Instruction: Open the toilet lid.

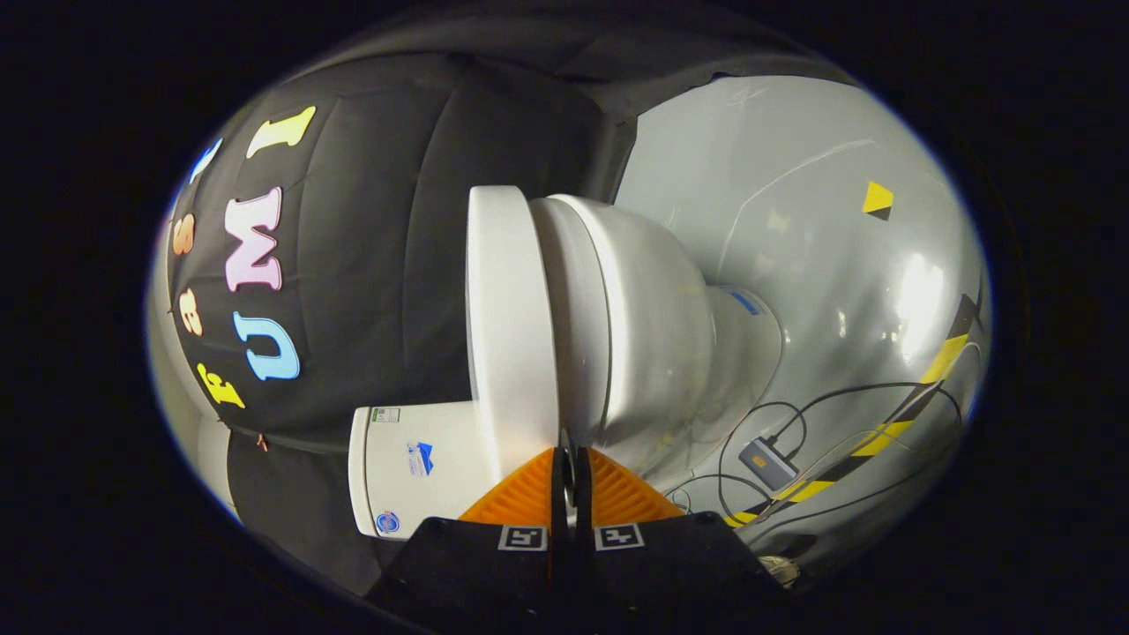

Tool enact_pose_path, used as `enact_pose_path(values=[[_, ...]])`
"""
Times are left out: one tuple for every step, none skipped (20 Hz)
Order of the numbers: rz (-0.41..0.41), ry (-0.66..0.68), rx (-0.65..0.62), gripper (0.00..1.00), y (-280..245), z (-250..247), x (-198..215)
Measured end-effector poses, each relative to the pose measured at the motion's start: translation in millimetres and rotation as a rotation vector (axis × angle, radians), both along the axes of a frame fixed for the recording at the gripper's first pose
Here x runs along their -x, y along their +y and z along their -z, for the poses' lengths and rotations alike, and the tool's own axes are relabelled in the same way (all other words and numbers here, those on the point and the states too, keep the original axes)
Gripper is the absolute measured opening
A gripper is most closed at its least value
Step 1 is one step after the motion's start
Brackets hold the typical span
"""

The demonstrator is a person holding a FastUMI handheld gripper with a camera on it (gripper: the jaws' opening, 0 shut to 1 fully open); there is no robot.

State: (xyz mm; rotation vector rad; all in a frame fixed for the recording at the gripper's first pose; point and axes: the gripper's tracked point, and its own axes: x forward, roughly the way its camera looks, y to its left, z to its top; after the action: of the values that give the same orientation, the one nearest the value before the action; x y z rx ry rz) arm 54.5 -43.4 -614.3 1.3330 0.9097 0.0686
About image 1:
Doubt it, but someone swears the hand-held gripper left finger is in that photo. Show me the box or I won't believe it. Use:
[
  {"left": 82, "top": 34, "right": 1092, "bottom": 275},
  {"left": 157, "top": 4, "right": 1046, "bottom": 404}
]
[{"left": 366, "top": 447, "right": 570, "bottom": 635}]

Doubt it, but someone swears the small gray device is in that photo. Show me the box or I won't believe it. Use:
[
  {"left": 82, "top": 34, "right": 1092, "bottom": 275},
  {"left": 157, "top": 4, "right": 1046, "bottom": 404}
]
[{"left": 737, "top": 437, "right": 800, "bottom": 493}]

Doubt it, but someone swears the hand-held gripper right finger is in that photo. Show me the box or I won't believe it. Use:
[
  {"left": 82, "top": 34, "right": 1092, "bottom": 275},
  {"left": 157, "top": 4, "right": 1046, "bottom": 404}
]
[{"left": 573, "top": 447, "right": 795, "bottom": 635}]

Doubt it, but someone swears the thin black cable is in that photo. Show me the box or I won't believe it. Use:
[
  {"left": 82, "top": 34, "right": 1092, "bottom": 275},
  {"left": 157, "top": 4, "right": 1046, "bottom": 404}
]
[{"left": 666, "top": 381, "right": 967, "bottom": 534}]

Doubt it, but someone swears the white toilet seat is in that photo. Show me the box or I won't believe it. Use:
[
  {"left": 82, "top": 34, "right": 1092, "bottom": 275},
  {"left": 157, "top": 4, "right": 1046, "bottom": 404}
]
[{"left": 529, "top": 196, "right": 611, "bottom": 446}]

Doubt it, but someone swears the yellow black floor tape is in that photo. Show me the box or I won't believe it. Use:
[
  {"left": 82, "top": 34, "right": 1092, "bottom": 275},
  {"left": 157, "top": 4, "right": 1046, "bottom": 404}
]
[{"left": 723, "top": 294, "right": 984, "bottom": 528}]

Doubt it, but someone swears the black backdrop cloth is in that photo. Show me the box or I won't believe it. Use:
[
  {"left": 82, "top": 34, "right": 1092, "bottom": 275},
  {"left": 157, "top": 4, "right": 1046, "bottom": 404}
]
[{"left": 168, "top": 18, "right": 856, "bottom": 601}]

